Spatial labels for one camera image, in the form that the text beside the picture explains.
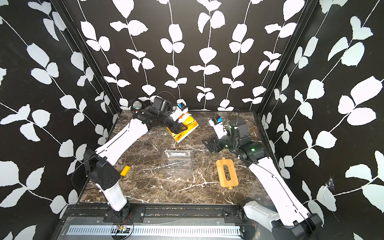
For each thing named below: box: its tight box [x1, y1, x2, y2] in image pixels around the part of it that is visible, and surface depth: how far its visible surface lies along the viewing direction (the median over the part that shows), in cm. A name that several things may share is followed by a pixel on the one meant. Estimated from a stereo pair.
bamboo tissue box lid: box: [216, 157, 239, 190], surface depth 90 cm
